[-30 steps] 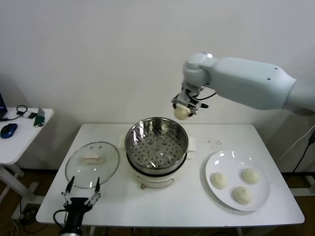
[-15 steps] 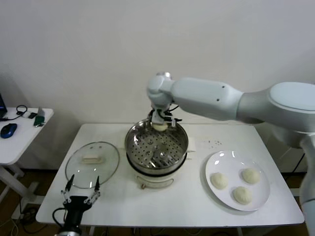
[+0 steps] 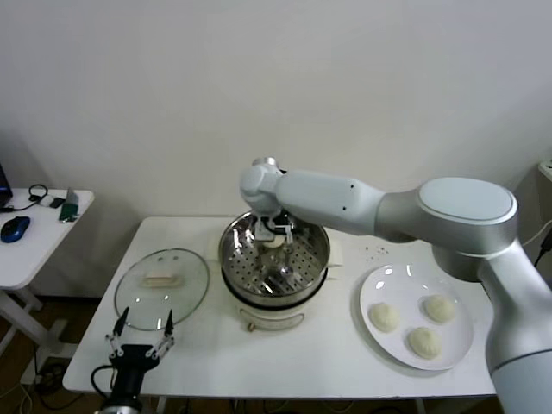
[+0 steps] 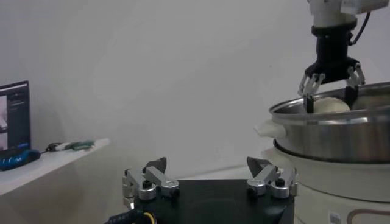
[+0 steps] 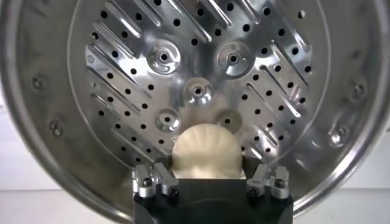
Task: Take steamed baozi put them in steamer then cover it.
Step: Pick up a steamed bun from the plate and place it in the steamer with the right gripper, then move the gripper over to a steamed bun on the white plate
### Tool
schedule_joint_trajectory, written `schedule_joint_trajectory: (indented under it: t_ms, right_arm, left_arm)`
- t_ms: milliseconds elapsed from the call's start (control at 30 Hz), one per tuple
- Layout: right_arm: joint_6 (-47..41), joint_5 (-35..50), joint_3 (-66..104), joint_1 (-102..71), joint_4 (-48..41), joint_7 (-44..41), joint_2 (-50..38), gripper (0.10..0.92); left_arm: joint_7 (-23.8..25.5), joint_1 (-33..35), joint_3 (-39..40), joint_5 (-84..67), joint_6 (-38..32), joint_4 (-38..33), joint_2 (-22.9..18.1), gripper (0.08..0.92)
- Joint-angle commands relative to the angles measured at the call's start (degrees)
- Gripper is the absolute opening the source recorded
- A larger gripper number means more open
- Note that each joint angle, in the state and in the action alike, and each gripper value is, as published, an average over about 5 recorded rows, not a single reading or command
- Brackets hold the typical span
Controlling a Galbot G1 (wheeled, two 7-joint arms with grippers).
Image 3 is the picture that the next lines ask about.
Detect cream electric pot base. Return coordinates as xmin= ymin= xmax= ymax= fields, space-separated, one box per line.
xmin=222 ymin=267 xmax=329 ymax=334

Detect scattered dark crumbs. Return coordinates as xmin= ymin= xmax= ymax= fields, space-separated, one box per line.
xmin=361 ymin=243 xmax=389 ymax=260

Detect perforated steel steamer basket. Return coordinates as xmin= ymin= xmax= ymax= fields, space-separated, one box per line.
xmin=208 ymin=210 xmax=345 ymax=310

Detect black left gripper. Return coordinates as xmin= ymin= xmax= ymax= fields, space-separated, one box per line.
xmin=106 ymin=306 xmax=176 ymax=398

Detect white wall cable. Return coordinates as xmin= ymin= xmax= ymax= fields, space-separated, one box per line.
xmin=524 ymin=217 xmax=552 ymax=248

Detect white side table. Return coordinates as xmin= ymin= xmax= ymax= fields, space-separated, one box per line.
xmin=0 ymin=188 xmax=95 ymax=376

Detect black floor cable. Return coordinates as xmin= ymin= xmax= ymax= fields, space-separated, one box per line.
xmin=36 ymin=361 xmax=70 ymax=411

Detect glass lid with cream handle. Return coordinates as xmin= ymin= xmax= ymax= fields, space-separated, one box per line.
xmin=114 ymin=248 xmax=211 ymax=332

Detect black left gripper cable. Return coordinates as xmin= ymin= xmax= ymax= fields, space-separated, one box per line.
xmin=91 ymin=364 xmax=116 ymax=397

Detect white round plate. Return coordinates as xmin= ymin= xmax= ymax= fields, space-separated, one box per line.
xmin=359 ymin=263 xmax=474 ymax=371

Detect black wall cable with plug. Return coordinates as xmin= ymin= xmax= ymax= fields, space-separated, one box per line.
xmin=534 ymin=228 xmax=552 ymax=268

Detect computer monitor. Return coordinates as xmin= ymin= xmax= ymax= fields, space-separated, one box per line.
xmin=0 ymin=163 xmax=14 ymax=212

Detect blue computer mouse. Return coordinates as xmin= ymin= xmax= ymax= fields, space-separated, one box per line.
xmin=0 ymin=216 xmax=32 ymax=245

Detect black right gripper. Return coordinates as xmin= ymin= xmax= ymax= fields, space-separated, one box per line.
xmin=257 ymin=210 xmax=299 ymax=255

